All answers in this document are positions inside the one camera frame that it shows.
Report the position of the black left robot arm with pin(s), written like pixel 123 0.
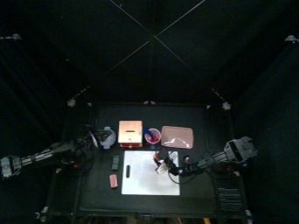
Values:
pixel 36 157

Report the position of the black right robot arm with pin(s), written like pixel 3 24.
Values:
pixel 233 152

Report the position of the pink square plate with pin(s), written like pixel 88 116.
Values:
pixel 177 137

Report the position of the pale blue plastic jug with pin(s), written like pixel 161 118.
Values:
pixel 108 140

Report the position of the white cutting board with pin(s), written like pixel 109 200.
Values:
pixel 145 180

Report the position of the wooden toy box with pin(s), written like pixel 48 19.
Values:
pixel 129 133

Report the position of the red plastic cup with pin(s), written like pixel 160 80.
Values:
pixel 153 137

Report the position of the dark green toy block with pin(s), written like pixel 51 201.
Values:
pixel 115 162

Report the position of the blue toy utensil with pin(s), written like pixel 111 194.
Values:
pixel 147 132

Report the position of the pink red toy block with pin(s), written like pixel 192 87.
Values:
pixel 113 180

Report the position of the white printed table label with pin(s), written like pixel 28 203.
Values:
pixel 229 199

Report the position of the metal frame bracket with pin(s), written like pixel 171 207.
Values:
pixel 291 38
pixel 225 106
pixel 71 102
pixel 13 37
pixel 148 102

